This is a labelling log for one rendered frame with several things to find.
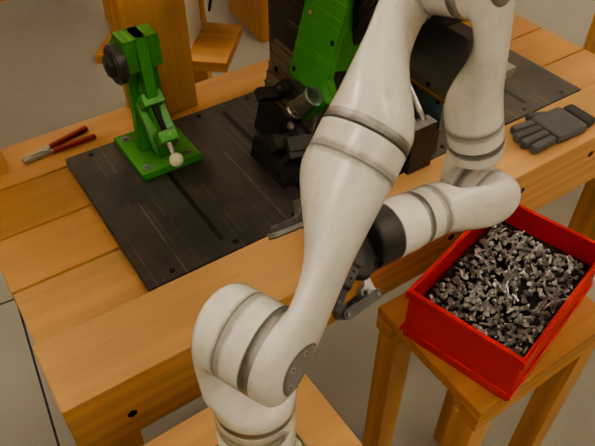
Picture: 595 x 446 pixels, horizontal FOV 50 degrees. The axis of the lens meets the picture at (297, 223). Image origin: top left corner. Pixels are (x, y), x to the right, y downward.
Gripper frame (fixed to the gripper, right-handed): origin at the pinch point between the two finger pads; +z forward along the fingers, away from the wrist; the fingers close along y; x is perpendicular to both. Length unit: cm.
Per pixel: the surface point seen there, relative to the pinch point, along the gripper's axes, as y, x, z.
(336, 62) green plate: -27, 29, -38
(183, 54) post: -44, 65, -27
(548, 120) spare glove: -4, 29, -85
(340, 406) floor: 57, 105, -53
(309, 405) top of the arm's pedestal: 22.9, 24.6, -7.6
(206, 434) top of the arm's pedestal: 20.5, 29.2, 7.4
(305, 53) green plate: -32, 36, -37
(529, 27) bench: -28, 55, -122
